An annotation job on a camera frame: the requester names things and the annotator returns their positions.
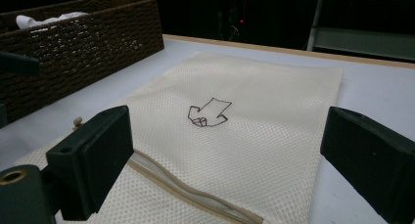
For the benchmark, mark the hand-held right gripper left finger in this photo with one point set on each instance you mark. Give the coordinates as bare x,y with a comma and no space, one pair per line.
91,158

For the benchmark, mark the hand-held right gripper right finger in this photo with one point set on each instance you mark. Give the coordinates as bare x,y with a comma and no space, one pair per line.
375,158

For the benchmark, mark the white garment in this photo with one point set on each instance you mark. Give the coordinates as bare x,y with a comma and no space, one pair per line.
36,21

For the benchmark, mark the brown woven basket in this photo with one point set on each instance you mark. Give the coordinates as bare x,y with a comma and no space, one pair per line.
98,48

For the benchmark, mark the cream mesh laundry bag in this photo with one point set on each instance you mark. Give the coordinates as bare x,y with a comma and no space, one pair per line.
244,152

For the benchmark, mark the white metal stand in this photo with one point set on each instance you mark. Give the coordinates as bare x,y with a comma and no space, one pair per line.
362,41

